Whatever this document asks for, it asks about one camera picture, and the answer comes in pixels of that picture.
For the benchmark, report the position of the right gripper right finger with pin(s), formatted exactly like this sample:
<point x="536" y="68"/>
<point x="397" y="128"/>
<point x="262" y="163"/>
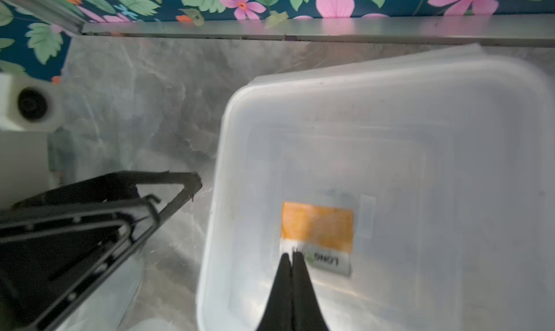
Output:
<point x="306" y="312"/>

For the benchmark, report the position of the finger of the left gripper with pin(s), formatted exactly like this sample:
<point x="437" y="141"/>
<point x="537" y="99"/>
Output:
<point x="54" y="257"/>
<point x="119" y="186"/>

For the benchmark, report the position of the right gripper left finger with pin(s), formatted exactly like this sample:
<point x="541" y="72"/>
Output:
<point x="278" y="314"/>

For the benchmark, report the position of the square clear box lid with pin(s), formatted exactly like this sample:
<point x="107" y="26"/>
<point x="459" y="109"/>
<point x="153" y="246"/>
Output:
<point x="446" y="159"/>

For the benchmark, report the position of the rectangular clear lunch box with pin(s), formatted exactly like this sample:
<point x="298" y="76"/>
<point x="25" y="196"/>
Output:
<point x="107" y="307"/>

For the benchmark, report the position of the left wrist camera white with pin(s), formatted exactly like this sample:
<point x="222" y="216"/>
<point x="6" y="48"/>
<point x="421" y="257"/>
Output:
<point x="31" y="109"/>

